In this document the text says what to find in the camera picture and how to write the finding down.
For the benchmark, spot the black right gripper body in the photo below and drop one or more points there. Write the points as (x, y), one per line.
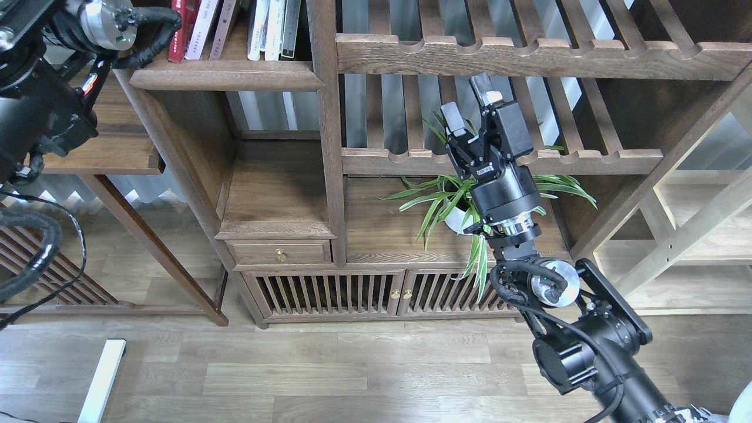
(504, 192)

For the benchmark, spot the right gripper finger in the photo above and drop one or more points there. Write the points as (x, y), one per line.
(454, 124)
(485, 93)

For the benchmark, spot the maroon book white characters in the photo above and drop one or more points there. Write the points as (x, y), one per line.
(225, 23)

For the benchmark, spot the white paperback book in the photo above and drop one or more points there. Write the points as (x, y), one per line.
(203, 24)

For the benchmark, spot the red paperback book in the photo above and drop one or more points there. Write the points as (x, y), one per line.
(188, 11)

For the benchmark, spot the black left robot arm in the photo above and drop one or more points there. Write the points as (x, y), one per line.
(56, 56)

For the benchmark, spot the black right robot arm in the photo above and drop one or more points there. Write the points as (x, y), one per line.
(586, 334)

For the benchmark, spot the dark wooden side shelf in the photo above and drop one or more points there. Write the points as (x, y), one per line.
(121, 159)

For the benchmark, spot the potted spider plant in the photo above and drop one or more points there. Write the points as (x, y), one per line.
(450, 202)

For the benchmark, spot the dark wooden bookshelf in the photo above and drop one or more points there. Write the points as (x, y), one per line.
(282, 162)

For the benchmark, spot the dark green upright book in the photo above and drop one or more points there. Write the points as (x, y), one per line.
(290, 30)

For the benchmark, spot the white upright book middle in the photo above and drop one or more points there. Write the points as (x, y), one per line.
(274, 29)

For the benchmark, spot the white upright book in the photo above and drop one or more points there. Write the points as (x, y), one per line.
(257, 30)
(274, 29)

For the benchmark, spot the white upright book left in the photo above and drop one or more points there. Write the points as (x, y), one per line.
(257, 30)

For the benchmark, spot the grey trouser leg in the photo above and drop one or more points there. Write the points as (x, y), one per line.
(742, 407)

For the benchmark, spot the slatted wooden rack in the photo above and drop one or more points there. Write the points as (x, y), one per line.
(30, 245)

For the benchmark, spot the light wooden shelf frame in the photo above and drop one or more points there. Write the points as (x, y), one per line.
(693, 257)

